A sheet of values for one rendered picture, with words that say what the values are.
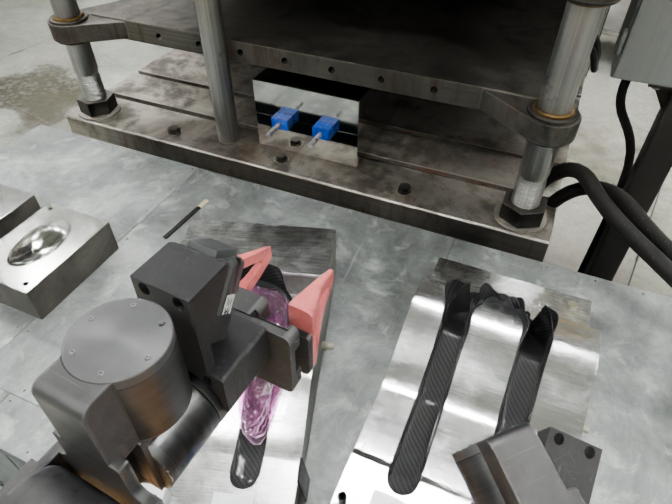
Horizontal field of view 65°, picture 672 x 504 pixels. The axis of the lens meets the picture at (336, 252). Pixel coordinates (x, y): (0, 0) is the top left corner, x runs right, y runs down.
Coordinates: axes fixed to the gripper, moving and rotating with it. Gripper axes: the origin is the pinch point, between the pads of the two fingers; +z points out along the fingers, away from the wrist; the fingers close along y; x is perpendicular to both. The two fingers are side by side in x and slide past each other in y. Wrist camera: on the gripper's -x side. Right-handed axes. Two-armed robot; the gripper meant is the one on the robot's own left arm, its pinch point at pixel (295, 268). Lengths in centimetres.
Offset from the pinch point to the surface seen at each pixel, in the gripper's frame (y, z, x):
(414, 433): -11.6, 8.1, 31.3
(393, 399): -7.3, 11.2, 30.9
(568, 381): -27.3, 22.3, 27.3
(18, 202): 78, 19, 33
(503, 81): -1, 78, 14
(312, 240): 16.6, 31.4, 27.7
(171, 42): 76, 68, 17
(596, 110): -23, 293, 112
